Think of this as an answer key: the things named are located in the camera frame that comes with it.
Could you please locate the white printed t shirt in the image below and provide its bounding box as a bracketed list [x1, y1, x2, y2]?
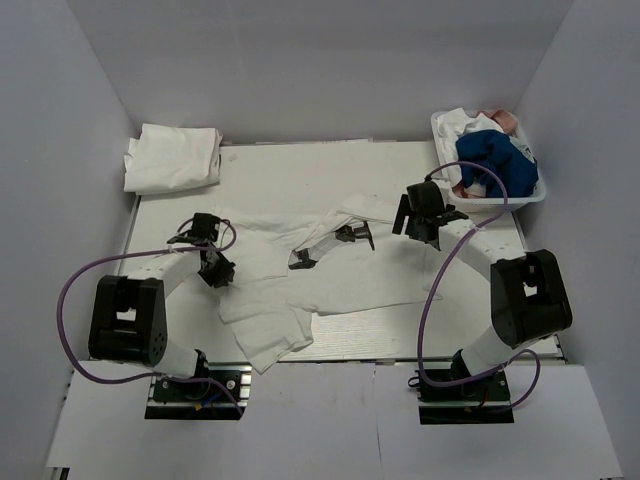
[433, 108, 540, 200]

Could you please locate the blue t shirt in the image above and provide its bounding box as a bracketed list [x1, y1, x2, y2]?
[456, 130, 539, 198]

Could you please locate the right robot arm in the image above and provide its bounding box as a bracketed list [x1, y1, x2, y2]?
[392, 179, 573, 399]

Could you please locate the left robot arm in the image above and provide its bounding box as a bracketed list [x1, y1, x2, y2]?
[88, 213, 235, 399]

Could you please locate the white plastic basket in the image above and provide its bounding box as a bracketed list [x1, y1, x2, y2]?
[431, 108, 546, 213]

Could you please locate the folded white t shirt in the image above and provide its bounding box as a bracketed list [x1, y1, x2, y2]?
[124, 123, 223, 195]

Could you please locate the pink t shirt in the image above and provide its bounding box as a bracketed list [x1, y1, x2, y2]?
[478, 109, 519, 137]

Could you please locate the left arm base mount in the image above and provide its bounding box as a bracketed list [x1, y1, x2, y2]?
[144, 364, 252, 421]

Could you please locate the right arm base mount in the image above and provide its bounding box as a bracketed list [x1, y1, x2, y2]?
[407, 372, 514, 426]

